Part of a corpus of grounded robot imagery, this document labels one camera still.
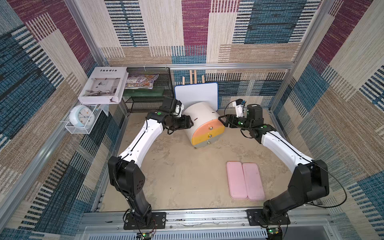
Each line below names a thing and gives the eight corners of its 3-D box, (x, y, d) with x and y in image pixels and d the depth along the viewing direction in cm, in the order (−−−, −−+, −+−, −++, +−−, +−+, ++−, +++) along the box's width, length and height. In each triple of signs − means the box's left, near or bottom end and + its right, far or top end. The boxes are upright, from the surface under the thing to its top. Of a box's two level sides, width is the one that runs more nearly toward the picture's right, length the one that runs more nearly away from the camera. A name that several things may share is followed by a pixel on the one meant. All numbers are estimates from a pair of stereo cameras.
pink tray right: (248, 200, 81) (249, 199, 78) (240, 164, 94) (241, 162, 91) (266, 200, 80) (267, 199, 78) (256, 164, 93) (257, 162, 91)
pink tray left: (230, 198, 82) (231, 196, 80) (225, 163, 95) (226, 161, 92) (248, 198, 82) (250, 196, 79) (241, 163, 95) (242, 161, 92)
